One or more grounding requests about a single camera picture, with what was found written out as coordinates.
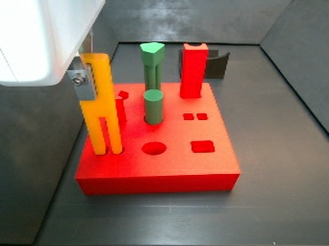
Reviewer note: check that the short green cylinder peg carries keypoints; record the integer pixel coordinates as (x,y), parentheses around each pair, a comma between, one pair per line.
(154,106)

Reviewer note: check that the small red peg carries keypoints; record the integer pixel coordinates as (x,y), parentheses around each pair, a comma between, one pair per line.
(119,104)

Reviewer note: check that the red peg board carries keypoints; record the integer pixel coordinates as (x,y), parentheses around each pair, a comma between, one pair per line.
(182,155)

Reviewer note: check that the black curved holder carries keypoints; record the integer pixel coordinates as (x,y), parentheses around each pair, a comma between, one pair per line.
(215,65)

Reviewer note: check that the tall green two-pronged peg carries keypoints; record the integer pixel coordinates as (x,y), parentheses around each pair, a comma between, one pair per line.
(153,57)

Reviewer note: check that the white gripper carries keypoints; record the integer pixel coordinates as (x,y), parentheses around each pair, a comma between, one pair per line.
(42,33)

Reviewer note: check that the tall red block peg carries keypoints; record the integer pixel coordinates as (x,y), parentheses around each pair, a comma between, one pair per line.
(194,59)

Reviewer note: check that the yellow two-pronged peg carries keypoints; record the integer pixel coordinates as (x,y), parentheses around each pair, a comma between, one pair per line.
(102,107)

